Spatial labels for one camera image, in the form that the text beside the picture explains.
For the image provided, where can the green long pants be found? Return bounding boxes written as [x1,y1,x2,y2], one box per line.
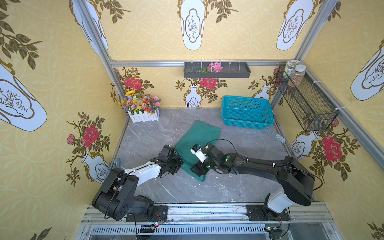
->
[176,121,221,182]

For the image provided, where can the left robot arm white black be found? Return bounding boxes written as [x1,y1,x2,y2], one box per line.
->
[92,153,183,221]

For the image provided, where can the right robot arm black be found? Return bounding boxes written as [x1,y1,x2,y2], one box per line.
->
[191,149,315,221]

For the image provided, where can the flower box white fence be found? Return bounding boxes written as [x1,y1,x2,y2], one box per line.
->
[119,89,162,124]

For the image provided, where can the teal plastic basket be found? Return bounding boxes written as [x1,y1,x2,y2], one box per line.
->
[222,96,274,130]

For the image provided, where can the pink artificial flower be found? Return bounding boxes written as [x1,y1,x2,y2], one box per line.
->
[208,62,223,73]

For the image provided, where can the jar with colourful beads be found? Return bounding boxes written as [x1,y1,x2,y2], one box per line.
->
[288,64,306,87]

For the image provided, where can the jar with yellow label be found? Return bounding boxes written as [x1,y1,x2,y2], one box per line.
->
[283,60,301,79]

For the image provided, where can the toy rake yellow handle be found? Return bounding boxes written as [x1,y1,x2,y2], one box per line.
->
[110,158,121,170]

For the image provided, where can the small brush clear handle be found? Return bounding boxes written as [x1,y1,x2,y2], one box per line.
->
[265,127,286,144]

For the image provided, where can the dark grey wall shelf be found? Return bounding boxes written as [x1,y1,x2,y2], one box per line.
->
[184,61,251,79]

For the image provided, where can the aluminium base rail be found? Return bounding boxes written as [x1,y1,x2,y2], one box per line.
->
[75,202,342,240]

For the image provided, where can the black wire mesh basket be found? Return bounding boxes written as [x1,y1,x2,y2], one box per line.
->
[276,66,339,132]

